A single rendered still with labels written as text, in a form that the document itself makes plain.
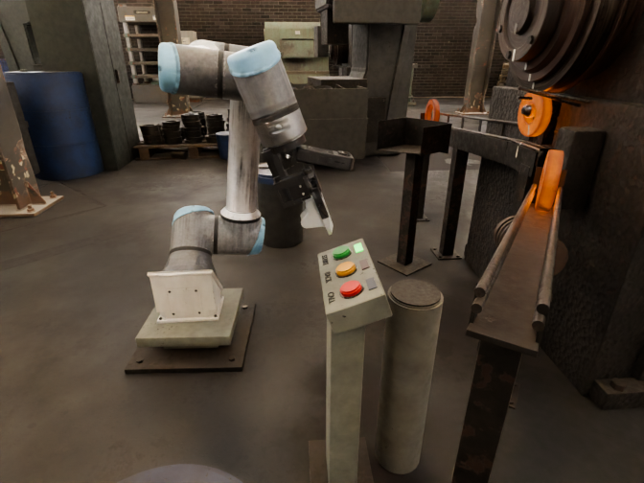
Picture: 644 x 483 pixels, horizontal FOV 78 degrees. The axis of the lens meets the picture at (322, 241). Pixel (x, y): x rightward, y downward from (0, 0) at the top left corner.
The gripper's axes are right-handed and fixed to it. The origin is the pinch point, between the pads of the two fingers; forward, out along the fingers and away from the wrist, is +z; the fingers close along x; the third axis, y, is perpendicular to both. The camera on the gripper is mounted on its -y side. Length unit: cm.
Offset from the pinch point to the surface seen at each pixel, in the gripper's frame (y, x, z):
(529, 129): -72, -59, 16
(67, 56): 175, -315, -100
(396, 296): -7.9, 5.1, 18.1
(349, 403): 9.7, 12.5, 35.8
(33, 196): 202, -210, -12
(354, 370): 5.7, 12.5, 27.2
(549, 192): -51, -10, 15
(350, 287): -0.1, 15.3, 5.7
